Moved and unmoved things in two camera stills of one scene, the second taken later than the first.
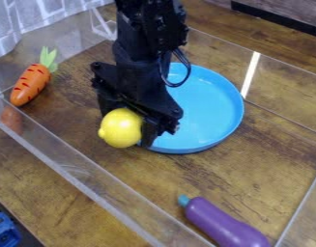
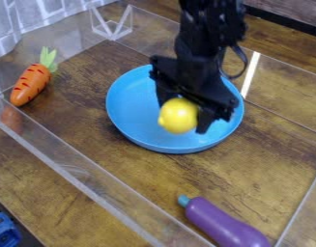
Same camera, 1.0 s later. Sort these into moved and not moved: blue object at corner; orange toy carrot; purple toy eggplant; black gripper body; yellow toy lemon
Moved: yellow toy lemon; black gripper body
Not moved: blue object at corner; purple toy eggplant; orange toy carrot
